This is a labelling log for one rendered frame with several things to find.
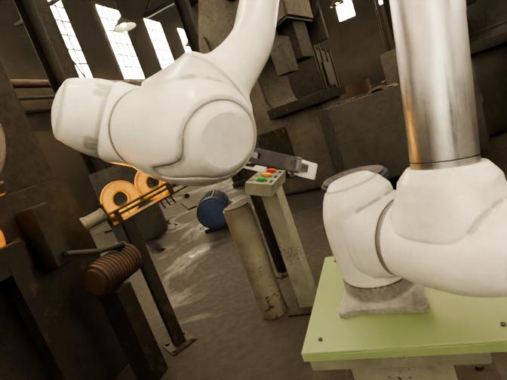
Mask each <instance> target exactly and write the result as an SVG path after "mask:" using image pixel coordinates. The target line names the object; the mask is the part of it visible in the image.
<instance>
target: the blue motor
mask: <svg viewBox="0 0 507 380"><path fill-rule="evenodd" d="M229 205H231V201H230V198H229V196H227V195H226V193H224V192H222V191H221V190H220V191H218V189H217V190H215V189H214V191H213V190H211V192H210V190H209V191H208V192H206V193H205V195H203V196H202V198H201V200H200V201H199V203H198V207H197V218H198V221H199V222H200V223H201V224H202V225H203V226H204V227H205V230H204V232H205V234H207V233H210V232H212V231H216V230H219V229H221V228H225V227H228V224H227V222H226V218H225V216H224V214H223V211H224V209H225V208H226V207H227V206H229Z"/></svg>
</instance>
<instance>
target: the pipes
mask: <svg viewBox="0 0 507 380"><path fill-rule="evenodd" d="M59 1H60V0H50V1H49V5H50V6H52V5H54V4H56V3H58V2H59ZM14 25H15V26H16V27H17V28H18V27H20V26H22V25H23V22H22V20H19V21H18V22H16V23H15V24H14ZM10 80H11V83H12V85H13V87H14V88H49V87H51V86H50V84H49V82H48V80H29V79H10ZM107 81H113V82H118V81H115V80H107ZM122 82H125V83H128V84H132V85H134V84H136V83H138V82H140V81H122ZM18 98H19V100H46V99H54V98H55V96H54V95H51V96H33V97H18ZM51 108H52V107H51ZM51 108H42V109H24V111H25V113H26V115H34V114H41V113H50V112H51Z"/></svg>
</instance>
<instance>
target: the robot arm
mask: <svg viewBox="0 0 507 380"><path fill-rule="evenodd" d="M389 3H390V9H391V15H392V26H393V32H394V39H395V50H396V57H397V63H398V74H399V80H400V86H401V98H402V104H403V110H404V122H405V127H406V134H407V145H408V151H409V158H410V167H408V168H407V169H406V170H405V171H404V172H403V174H402V175H401V177H400V179H399V180H398V182H397V190H396V189H393V188H392V184H391V183H390V181H388V180H387V179H385V178H384V177H382V176H380V175H379V174H378V173H372V172H370V171H366V170H364V171H359V172H356V173H351V174H349V175H347V176H344V177H341V178H339V179H337V180H336V181H334V182H332V183H331V184H330V185H329V186H328V189H327V192H326V193H325V194H324V202H323V220H324V227H325V231H326V234H327V239H328V241H329V244H330V248H331V250H332V253H333V256H334V258H335V260H336V263H337V265H338V268H339V270H340V272H341V275H342V276H343V282H344V285H345V289H344V293H343V300H342V302H341V304H340V306H339V307H338V309H337V311H338V314H339V316H340V317H341V318H342V319H347V318H350V317H356V316H363V315H374V314H394V313H404V312H411V313H417V314H424V313H426V312H428V311H430V309H431V306H430V304H429V301H428V299H427V298H426V295H425V288H424V287H429V288H432V289H435V290H440V291H444V292H447V293H453V294H457V295H461V296H471V297H478V298H499V297H506V296H507V181H506V180H505V176H504V173H503V172H502V171H501V170H500V169H499V168H498V167H497V166H496V165H495V164H494V163H492V162H491V161H489V160H488V159H486V158H481V149H480V141H479V133H478V119H477V112H476V104H475V89H474V82H473V74H472V60H471V52H470V44H469V31H468V23H467V15H466V11H467V8H466V0H389ZM278 4H279V0H240V1H239V4H238V11H237V14H236V18H235V25H234V27H233V29H232V31H231V33H230V34H229V36H228V37H227V38H226V40H225V41H224V42H223V43H222V44H221V45H220V46H218V47H217V48H216V49H214V50H213V51H211V52H210V53H208V54H201V53H198V52H194V51H189V52H186V53H184V54H183V55H182V56H181V57H179V58H178V59H177V60H175V61H173V62H172V63H171V64H170V65H168V66H166V67H165V68H163V69H162V70H161V71H159V72H157V73H156V74H154V75H153V76H151V77H149V78H147V79H146V80H145V81H143V83H142V86H141V87H140V86H136V85H132V84H128V83H125V82H122V81H118V82H113V81H107V80H104V79H100V78H68V79H66V80H65V81H64V82H63V84H62V85H61V87H60V89H59V90H58V92H57V94H56V96H55V98H54V101H53V105H52V108H51V123H52V129H53V133H54V137H55V138H56V139H58V140H59V141H61V142H62V143H64V144H66V145H67V146H69V147H71V148H73V149H75V150H77V151H79V152H82V153H84V154H86V155H90V156H93V157H96V158H101V159H102V160H104V161H107V162H109V163H113V164H120V165H124V166H129V167H133V168H135V169H136V170H138V171H140V172H141V173H144V174H145V175H147V176H150V177H152V178H154V179H157V180H160V181H163V182H169V183H172V184H176V185H186V186H205V185H213V184H217V183H219V182H222V181H225V180H227V179H229V178H231V177H232V176H234V175H235V174H236V173H238V172H239V171H240V170H241V169H242V168H245V169H248V170H255V171H258V172H261V173H266V170H267V167H269V168H273V169H277V170H285V171H287V173H289V174H290V176H293V175H296V176H301V177H305V178H308V179H315V174H316V170H317V166H318V165H317V164H315V163H312V162H309V161H305V160H303V159H302V158H301V157H295V156H291V155H286V154H282V153H278V152H272V151H268V150H265V149H259V148H256V147H255V145H256V141H257V128H256V123H255V120H254V115H253V109H252V105H251V102H250V92H251V90H252V88H253V86H254V84H255V83H256V81H257V79H258V78H259V76H260V73H261V72H262V70H263V68H264V66H265V64H266V62H267V60H268V58H269V55H270V53H271V51H272V46H273V43H274V40H275V30H276V23H277V16H278Z"/></svg>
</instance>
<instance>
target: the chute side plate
mask: <svg viewBox="0 0 507 380"><path fill-rule="evenodd" d="M21 259H25V260H26V262H27V264H28V266H31V265H32V262H31V260H30V258H29V256H28V254H27V252H26V250H25V248H24V246H23V244H22V242H19V243H18V244H15V245H13V246H11V247H9V248H7V249H5V250H2V251H0V282H1V281H3V280H5V279H6V278H8V277H10V276H12V274H11V272H10V270H9V268H8V266H10V265H13V264H14V263H15V262H18V261H20V260H21Z"/></svg>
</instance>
